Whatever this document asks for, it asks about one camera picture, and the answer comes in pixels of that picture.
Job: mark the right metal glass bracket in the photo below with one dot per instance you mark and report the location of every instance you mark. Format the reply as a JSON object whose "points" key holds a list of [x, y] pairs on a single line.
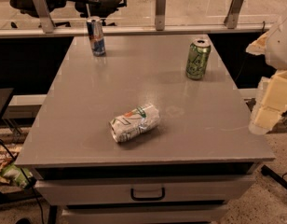
{"points": [[232, 17]]}

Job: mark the middle metal glass bracket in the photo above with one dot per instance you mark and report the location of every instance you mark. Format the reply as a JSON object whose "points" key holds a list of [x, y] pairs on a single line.
{"points": [[160, 15]]}

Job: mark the green soda can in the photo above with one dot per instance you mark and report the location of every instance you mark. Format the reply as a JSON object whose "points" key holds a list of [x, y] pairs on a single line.
{"points": [[198, 55]]}

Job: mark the lower grey drawer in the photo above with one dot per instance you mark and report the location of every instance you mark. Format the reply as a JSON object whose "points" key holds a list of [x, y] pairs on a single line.
{"points": [[146, 214]]}

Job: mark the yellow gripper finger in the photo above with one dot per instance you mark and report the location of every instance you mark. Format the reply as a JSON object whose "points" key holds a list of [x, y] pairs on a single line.
{"points": [[270, 103], [258, 46]]}

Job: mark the grey drawer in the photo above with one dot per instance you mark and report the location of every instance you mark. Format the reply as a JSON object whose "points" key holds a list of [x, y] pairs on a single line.
{"points": [[117, 190], [146, 214]]}

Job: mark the dark side table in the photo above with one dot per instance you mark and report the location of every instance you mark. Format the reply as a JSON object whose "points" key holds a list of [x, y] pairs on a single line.
{"points": [[6, 95]]}

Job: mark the blue energy drink can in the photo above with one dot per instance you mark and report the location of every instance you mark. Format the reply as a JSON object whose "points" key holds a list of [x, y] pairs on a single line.
{"points": [[96, 39]]}

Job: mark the green chip bag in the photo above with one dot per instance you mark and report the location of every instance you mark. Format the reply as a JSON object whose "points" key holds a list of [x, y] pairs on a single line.
{"points": [[20, 177]]}

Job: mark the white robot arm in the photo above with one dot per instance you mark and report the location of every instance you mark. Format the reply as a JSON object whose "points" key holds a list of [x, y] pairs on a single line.
{"points": [[276, 45]]}

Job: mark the upper grey drawer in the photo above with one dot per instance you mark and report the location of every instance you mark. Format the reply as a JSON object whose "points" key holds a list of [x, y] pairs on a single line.
{"points": [[117, 190]]}

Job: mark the left metal glass bracket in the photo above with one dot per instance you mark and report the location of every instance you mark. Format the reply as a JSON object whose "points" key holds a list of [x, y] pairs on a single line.
{"points": [[46, 22]]}

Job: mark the metal glass bracket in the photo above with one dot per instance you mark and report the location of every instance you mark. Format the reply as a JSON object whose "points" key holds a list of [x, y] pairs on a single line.
{"points": [[232, 17], [46, 22], [160, 15]]}

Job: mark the white crushed soda can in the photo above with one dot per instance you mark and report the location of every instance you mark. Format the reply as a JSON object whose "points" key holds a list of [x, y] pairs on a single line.
{"points": [[135, 122]]}

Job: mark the black drawer handle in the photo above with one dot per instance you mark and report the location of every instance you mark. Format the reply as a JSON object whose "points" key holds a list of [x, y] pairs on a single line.
{"points": [[147, 195]]}

